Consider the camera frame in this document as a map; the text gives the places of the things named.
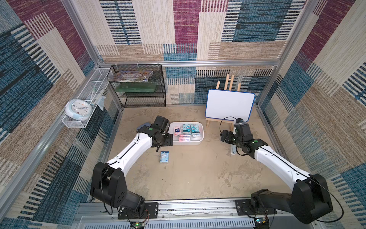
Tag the colourful magazine on shelf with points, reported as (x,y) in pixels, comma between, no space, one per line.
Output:
(131,76)

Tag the pink white tissue pack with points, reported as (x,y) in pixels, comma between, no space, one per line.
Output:
(184,138)

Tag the white wire wall basket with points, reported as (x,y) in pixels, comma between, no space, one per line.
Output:
(91,92)

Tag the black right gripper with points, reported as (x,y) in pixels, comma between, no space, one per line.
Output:
(226,136)

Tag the blue framed whiteboard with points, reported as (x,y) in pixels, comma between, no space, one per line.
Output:
(227,105)

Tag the blue elephant tissue pack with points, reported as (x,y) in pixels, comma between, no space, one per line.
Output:
(164,157)

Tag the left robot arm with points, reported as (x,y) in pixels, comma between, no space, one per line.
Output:
(108,179)

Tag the green board on shelf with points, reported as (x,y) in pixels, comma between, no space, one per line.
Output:
(135,87)

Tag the white plastic storage box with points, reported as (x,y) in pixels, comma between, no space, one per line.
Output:
(194,140)

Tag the black wire mesh shelf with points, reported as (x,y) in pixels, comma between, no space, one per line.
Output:
(140,99)

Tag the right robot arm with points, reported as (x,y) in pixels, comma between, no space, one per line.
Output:
(309,199)

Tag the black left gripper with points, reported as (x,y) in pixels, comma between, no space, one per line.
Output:
(168,140)

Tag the blue grey hole punch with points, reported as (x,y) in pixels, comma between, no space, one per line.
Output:
(147,124)

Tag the white round clock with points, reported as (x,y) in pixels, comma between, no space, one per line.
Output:
(78,109)

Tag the teal cartoon tissue pack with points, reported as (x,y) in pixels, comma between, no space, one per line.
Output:
(186,129)
(195,130)

